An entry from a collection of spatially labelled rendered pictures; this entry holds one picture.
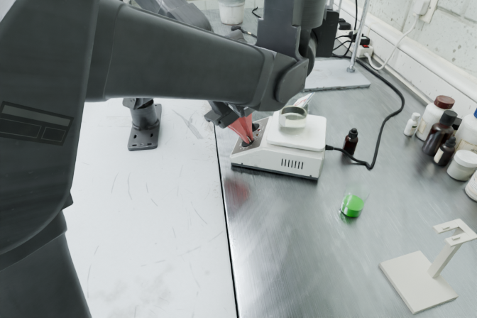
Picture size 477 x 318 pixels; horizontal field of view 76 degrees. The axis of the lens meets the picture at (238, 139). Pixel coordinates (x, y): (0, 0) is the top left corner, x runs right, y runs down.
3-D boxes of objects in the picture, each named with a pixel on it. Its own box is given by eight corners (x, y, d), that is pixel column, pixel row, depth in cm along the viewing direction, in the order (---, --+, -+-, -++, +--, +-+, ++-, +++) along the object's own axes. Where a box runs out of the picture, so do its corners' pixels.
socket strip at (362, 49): (358, 58, 117) (360, 47, 115) (321, 25, 148) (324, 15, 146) (371, 57, 118) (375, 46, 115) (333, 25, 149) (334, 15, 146)
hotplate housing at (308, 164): (228, 166, 70) (228, 138, 65) (243, 133, 80) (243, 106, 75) (329, 184, 65) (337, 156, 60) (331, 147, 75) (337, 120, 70)
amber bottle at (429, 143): (429, 158, 72) (448, 119, 65) (417, 146, 75) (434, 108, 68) (446, 155, 72) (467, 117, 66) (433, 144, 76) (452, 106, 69)
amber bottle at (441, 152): (448, 162, 71) (462, 136, 66) (445, 168, 69) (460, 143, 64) (434, 156, 72) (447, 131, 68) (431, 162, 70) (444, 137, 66)
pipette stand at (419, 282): (412, 314, 45) (450, 267, 37) (377, 265, 51) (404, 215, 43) (456, 298, 46) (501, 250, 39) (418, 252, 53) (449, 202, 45)
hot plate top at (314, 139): (264, 143, 64) (265, 139, 63) (274, 112, 73) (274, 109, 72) (324, 152, 61) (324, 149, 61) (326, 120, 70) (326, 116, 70)
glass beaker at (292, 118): (304, 142, 63) (311, 106, 58) (274, 137, 64) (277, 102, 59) (307, 123, 69) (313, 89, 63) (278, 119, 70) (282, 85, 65)
